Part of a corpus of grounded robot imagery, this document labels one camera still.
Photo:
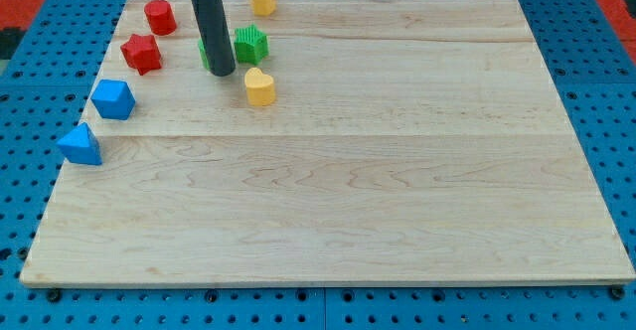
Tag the green star block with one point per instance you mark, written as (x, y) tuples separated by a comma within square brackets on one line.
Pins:
[(251, 45)]

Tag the green circle block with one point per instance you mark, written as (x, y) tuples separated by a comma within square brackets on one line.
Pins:
[(203, 55)]

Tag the red star block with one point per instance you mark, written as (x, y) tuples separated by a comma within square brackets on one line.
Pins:
[(142, 53)]

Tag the wooden board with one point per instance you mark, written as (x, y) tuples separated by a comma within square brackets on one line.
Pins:
[(412, 143)]

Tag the yellow heart block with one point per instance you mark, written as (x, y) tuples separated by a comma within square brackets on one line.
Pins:
[(260, 87)]

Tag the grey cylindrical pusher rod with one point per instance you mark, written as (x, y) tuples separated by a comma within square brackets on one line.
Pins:
[(214, 31)]

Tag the red cylinder block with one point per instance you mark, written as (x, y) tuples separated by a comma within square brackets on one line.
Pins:
[(160, 17)]

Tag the blue cube block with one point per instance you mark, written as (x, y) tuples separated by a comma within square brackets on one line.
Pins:
[(113, 99)]

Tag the blue triangle block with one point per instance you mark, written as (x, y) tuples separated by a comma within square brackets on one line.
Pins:
[(81, 146)]

